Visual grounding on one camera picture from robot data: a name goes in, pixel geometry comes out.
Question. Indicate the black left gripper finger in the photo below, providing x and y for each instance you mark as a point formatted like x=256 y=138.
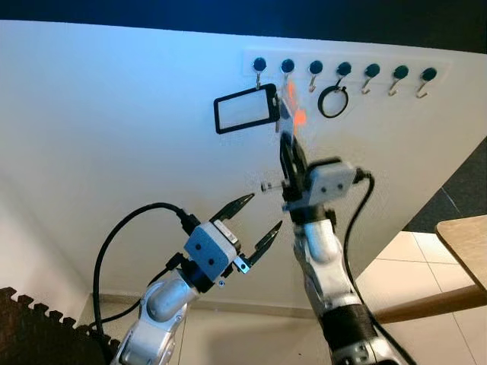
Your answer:
x=266 y=239
x=234 y=207

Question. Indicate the black knob metal hook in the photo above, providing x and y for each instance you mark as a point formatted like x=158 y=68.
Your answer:
x=400 y=72
x=316 y=67
x=344 y=69
x=259 y=64
x=288 y=66
x=429 y=74
x=372 y=71

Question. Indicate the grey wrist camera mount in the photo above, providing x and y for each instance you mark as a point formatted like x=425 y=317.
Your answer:
x=331 y=181
x=207 y=247

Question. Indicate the white wall hook rail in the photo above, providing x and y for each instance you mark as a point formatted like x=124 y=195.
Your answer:
x=358 y=57

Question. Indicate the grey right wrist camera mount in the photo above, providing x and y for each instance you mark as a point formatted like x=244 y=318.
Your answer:
x=331 y=181

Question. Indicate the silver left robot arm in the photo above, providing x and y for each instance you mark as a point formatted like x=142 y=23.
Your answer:
x=156 y=308

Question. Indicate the light wooden table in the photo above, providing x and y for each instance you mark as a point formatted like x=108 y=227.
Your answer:
x=468 y=243

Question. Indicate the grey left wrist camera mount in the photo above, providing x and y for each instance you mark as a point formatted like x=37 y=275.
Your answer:
x=207 y=247

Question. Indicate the dark brown foam puzzle mat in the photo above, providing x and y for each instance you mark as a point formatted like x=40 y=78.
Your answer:
x=38 y=334

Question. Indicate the wooden table crossbar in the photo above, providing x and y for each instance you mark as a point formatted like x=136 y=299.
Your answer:
x=434 y=303

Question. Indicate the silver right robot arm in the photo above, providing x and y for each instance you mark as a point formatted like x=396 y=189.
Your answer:
x=323 y=258

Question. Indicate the black badge holder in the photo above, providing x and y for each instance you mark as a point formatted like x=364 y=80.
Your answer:
x=218 y=114

